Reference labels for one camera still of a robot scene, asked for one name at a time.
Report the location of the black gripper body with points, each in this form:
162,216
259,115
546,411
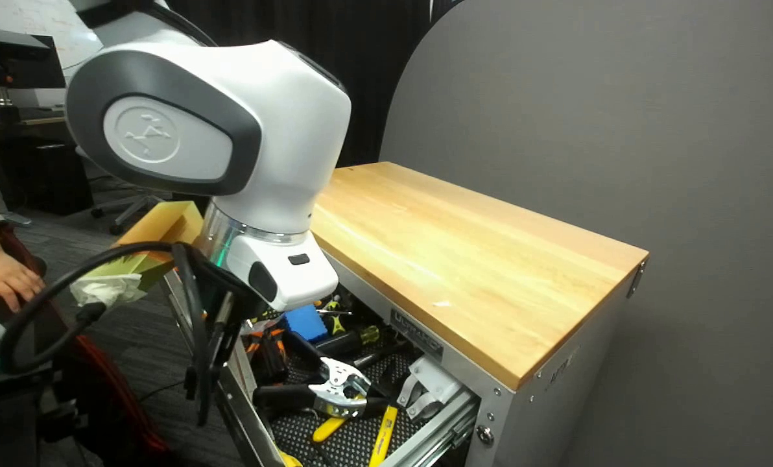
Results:
231,301

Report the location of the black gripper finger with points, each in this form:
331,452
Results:
220,367
196,389

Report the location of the grey metal tool drawer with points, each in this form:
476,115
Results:
258,430

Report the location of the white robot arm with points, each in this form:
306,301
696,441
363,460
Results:
258,131

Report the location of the black clear-yellow screwdriver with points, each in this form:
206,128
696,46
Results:
347,338

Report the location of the black mesh drawer liner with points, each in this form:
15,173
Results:
350,443

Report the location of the person's bare hand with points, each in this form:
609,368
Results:
0,272

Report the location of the blue rectangular block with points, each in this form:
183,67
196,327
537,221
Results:
306,321

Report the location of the silver spring clamp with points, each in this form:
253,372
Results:
342,380

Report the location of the grey office chair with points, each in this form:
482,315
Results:
131,208

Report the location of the white grey plastic part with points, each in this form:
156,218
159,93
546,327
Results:
429,386

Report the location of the grey tool cabinet wooden top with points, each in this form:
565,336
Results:
455,249

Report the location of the dark office desk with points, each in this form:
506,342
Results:
32,171

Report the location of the white board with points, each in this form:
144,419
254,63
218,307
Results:
5,32

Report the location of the grey rounded partition panel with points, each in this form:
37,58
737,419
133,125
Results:
661,131

